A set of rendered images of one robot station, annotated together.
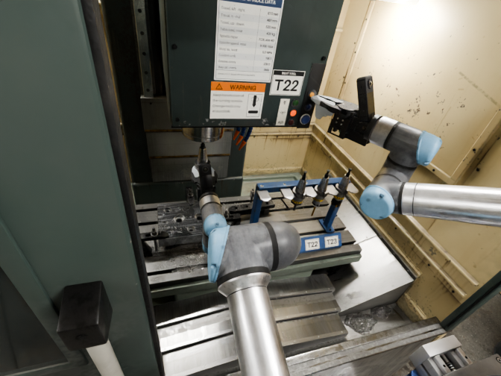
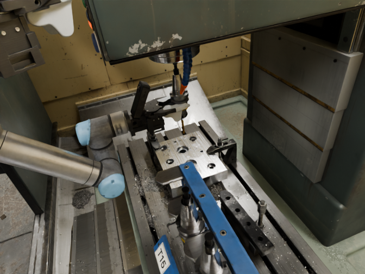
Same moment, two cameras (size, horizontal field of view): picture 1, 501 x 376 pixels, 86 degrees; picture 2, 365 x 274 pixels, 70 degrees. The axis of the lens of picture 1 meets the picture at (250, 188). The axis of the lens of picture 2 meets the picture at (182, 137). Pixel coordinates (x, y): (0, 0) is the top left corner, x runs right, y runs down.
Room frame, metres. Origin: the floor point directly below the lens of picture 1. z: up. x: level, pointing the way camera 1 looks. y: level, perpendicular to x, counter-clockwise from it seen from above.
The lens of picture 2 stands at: (1.00, -0.56, 1.72)
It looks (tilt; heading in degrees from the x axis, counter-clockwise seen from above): 37 degrees down; 96
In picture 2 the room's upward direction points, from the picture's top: 8 degrees counter-clockwise
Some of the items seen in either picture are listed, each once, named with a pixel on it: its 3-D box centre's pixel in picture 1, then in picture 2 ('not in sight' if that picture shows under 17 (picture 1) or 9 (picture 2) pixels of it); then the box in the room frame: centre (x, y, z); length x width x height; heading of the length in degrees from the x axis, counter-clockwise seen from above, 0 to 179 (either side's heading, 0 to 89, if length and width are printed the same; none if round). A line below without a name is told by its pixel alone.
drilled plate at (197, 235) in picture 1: (189, 221); (187, 160); (0.92, 0.27, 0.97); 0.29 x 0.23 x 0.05; 111
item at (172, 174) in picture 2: (264, 195); (168, 175); (0.90, -0.06, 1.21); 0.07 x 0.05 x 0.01; 21
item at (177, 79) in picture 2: (202, 154); (177, 83); (0.93, 0.21, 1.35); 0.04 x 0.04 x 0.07
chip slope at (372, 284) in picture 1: (308, 236); not in sight; (1.16, -0.39, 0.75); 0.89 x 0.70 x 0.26; 21
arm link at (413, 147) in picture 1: (411, 145); not in sight; (0.64, -0.38, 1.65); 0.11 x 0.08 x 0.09; 52
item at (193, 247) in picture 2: (310, 192); (200, 246); (0.98, -0.27, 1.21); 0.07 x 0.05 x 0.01; 21
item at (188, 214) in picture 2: (301, 184); (188, 211); (0.96, -0.22, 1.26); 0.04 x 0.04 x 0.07
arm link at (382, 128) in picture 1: (382, 131); not in sight; (0.70, -0.32, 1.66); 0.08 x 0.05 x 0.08; 142
